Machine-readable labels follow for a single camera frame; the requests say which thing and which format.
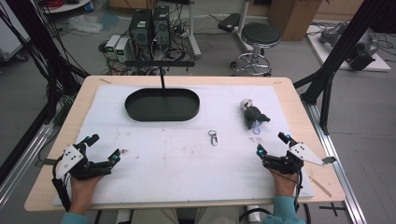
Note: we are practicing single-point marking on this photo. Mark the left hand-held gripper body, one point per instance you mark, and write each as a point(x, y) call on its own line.
point(70, 158)

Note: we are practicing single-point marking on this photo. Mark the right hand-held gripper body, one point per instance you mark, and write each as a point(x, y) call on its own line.
point(306, 154)

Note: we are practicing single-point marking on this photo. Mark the silver metal clasp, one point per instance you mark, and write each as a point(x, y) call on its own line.
point(213, 138)

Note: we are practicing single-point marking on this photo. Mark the person's left hand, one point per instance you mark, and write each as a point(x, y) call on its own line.
point(82, 193)

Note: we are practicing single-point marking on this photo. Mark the person's right hand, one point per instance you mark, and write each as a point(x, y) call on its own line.
point(285, 185)

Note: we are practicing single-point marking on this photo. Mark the black tape piece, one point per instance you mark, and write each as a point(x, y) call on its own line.
point(329, 160)
point(48, 161)

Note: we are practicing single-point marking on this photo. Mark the thin wooden stick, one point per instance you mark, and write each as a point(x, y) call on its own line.
point(320, 186)

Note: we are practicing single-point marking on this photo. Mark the white foam mat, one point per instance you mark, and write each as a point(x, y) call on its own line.
point(174, 174)

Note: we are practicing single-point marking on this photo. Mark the black oval tray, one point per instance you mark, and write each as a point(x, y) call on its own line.
point(162, 105)

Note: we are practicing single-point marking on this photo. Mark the person's legs beige trousers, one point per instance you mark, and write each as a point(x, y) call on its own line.
point(155, 216)

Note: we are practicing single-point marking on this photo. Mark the white power supply unit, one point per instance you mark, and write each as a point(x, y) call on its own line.
point(122, 49)
point(112, 45)

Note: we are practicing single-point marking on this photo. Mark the black T-shaped stand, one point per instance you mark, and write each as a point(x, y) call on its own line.
point(162, 63)

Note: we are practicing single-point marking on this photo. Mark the black round stool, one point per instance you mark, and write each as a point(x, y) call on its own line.
point(261, 34)

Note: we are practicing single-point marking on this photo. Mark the clear plastic bag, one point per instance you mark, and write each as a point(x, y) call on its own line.
point(85, 23)

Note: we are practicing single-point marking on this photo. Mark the grey machine on white board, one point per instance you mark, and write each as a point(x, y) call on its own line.
point(358, 43)

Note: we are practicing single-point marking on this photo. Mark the brown cardboard box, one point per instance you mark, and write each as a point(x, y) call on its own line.
point(294, 18)

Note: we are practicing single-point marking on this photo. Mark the white table leg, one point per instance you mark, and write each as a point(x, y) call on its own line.
point(193, 31)
point(243, 25)

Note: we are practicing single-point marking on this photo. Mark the black computer tower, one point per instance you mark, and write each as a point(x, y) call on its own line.
point(162, 25)
point(140, 26)

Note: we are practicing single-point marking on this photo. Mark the black flat box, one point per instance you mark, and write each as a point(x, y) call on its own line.
point(229, 22)

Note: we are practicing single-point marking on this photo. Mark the aluminium rail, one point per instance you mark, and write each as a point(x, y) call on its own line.
point(21, 161)
point(339, 174)

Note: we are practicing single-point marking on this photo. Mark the black metal frame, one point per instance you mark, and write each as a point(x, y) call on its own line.
point(345, 40)
point(37, 37)

